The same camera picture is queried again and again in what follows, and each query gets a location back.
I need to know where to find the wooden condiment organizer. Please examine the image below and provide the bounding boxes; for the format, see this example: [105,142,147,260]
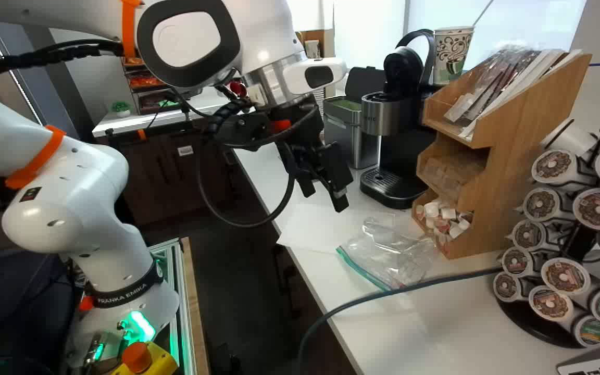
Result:
[411,46,594,260]

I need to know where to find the stainless steel compost bin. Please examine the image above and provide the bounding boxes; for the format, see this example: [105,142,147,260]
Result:
[323,64,390,172]

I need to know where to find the clear-wrapped cutlery packs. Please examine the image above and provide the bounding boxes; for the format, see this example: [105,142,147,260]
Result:
[443,43,568,138]

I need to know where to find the black coffee pod carousel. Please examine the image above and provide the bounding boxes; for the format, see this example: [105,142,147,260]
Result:
[491,113,600,349]

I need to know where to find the black robot cable harness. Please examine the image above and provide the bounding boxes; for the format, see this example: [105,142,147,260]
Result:
[0,39,298,232]

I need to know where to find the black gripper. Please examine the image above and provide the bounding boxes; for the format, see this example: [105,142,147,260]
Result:
[268,95,356,215]

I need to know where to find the dark wooden cabinet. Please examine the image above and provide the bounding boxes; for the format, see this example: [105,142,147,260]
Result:
[115,122,265,232]

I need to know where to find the grey power cable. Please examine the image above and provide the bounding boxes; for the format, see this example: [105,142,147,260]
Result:
[296,266,505,375]

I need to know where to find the robot base stand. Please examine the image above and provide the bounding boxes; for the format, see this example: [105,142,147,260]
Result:
[69,235,212,375]

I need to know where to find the brown sugar packets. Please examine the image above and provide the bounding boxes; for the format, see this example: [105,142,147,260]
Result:
[425,161,476,196]

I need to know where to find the black pod coffee machine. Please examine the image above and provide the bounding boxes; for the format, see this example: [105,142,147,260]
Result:
[359,26,442,210]

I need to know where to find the yellow emergency stop button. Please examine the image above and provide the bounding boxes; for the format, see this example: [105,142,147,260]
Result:
[109,342,180,375]

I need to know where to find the wire snack rack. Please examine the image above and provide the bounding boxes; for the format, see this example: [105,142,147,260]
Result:
[123,58,181,113]

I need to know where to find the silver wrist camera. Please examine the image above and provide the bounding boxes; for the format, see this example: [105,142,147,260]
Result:
[285,58,350,93]

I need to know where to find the white keyboard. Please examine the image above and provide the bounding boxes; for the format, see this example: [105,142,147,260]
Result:
[556,345,600,375]

